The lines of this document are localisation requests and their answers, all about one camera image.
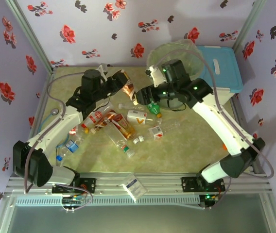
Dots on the green soda bottle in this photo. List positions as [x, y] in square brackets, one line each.
[153, 109]

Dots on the red label bottle orange cap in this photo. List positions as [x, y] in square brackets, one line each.
[96, 117]

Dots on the brown label tea bottle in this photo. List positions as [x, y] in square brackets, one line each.
[129, 87]

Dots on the brown label bottle white cap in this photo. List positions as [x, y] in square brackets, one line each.
[106, 120]

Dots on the white bottle orange chevron label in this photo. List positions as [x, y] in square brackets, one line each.
[138, 117]

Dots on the clear bottle red label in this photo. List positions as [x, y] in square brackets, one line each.
[76, 133]

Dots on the orange tea bottle red label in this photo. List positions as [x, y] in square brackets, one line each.
[124, 127]

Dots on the large clear bottle white cap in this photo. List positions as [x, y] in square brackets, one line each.
[119, 143]

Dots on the clear bottle blue label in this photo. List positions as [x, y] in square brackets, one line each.
[71, 146]

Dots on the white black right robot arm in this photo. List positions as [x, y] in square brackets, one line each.
[215, 121]

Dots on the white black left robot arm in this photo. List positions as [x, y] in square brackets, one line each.
[55, 128]

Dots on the mesh bin with green liner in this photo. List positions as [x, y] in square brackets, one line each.
[189, 63]

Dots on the small bottle red white label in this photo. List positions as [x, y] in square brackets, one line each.
[156, 133]

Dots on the blue tube with metal disc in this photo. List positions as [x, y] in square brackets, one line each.
[54, 111]

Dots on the blue lidded storage box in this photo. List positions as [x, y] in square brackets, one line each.
[228, 72]

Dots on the white paper packet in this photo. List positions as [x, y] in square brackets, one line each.
[133, 187]

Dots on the aluminium frame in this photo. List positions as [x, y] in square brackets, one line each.
[164, 178]

